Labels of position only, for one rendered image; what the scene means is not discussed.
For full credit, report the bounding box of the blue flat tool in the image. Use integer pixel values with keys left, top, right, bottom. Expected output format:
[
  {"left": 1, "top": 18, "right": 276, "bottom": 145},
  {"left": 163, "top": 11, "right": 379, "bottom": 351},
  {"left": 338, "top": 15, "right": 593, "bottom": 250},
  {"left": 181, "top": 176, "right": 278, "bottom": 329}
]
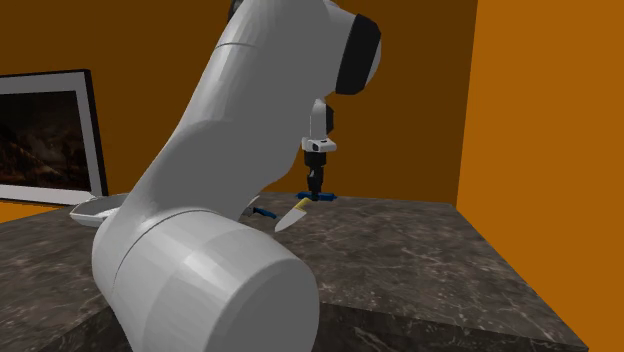
[{"left": 295, "top": 191, "right": 339, "bottom": 203}]

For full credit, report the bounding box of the white bowl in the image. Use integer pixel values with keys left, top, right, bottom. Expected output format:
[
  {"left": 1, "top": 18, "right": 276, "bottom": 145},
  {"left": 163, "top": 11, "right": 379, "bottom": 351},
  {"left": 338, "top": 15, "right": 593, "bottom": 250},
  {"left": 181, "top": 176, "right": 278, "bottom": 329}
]
[{"left": 69, "top": 193, "right": 131, "bottom": 228}]

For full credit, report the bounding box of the yellow-handled kitchen knife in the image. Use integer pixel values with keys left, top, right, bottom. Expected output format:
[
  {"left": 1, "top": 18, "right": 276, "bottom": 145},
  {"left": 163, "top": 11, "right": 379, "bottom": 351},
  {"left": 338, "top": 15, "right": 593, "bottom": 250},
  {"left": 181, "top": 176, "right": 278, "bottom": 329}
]
[{"left": 274, "top": 197, "right": 315, "bottom": 233}]

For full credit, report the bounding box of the blue-handled knife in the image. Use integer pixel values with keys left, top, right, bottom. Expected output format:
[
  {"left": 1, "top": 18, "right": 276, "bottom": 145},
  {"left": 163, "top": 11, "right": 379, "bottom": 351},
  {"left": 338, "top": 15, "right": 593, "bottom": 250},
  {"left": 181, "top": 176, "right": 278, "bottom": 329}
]
[{"left": 242, "top": 206, "right": 278, "bottom": 220}]

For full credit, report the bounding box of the framed dark wall picture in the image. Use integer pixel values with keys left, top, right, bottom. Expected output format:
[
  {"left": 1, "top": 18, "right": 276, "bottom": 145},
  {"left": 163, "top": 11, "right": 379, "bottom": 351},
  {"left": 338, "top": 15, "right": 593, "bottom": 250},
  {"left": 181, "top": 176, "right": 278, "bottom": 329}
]
[{"left": 0, "top": 68, "right": 110, "bottom": 206}]

